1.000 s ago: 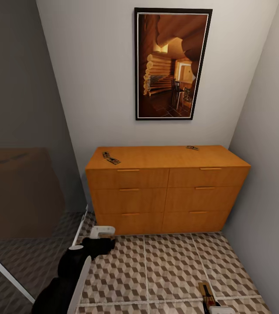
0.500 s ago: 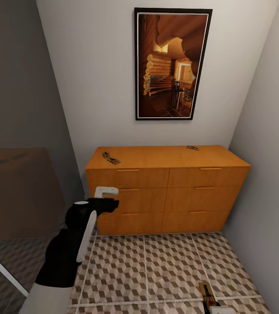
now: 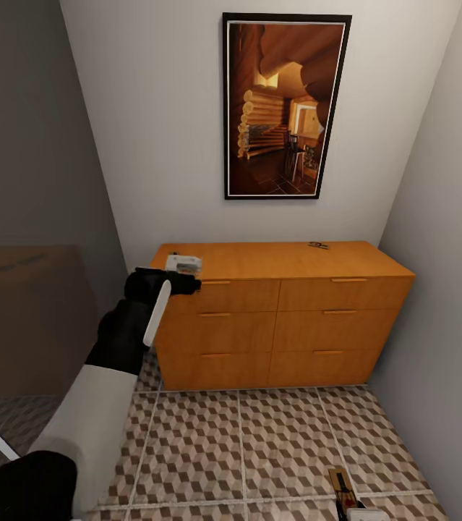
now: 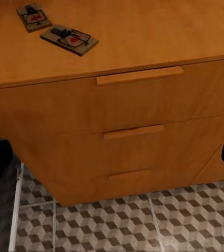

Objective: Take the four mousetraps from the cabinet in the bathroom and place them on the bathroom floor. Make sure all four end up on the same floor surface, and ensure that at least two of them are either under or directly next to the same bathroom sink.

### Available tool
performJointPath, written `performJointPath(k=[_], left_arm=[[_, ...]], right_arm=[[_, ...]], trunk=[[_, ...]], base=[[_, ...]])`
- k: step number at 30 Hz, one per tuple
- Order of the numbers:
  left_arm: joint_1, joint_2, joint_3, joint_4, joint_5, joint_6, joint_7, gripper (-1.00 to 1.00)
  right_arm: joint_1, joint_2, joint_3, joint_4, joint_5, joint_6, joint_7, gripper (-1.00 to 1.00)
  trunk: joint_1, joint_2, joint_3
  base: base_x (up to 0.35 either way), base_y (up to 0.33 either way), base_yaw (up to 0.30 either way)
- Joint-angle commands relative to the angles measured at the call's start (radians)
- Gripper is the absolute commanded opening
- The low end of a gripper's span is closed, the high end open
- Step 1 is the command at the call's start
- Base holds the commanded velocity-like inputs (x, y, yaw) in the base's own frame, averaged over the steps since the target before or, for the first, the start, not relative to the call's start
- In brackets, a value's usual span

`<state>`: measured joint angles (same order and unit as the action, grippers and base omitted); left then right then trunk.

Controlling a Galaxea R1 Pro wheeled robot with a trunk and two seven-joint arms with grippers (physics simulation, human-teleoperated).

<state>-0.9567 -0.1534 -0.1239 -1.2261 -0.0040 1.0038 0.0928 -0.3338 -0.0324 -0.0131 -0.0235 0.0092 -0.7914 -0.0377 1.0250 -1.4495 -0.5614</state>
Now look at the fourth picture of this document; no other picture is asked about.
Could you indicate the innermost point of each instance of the mousetrap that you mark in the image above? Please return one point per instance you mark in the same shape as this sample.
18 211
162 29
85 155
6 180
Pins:
70 39
34 18

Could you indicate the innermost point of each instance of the cabinet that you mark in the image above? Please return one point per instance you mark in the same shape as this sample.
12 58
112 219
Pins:
141 112

